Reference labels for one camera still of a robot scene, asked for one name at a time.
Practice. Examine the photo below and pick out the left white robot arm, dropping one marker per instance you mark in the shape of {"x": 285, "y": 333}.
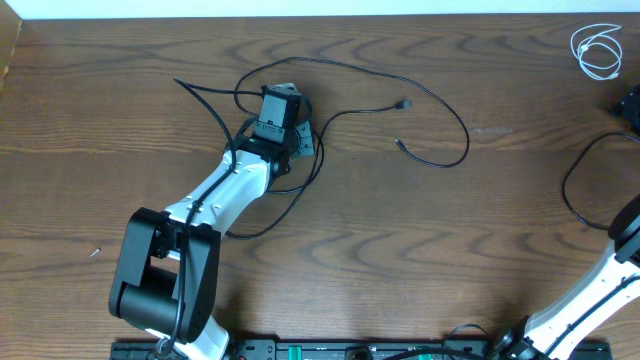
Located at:
{"x": 166, "y": 278}

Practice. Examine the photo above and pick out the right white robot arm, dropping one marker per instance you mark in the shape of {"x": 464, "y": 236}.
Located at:
{"x": 613, "y": 282}

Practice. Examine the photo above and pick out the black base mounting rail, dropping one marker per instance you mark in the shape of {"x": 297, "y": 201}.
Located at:
{"x": 268, "y": 349}

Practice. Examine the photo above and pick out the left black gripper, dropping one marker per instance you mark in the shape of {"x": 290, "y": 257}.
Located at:
{"x": 304, "y": 138}

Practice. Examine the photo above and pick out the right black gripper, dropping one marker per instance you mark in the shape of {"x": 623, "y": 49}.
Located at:
{"x": 631, "y": 107}

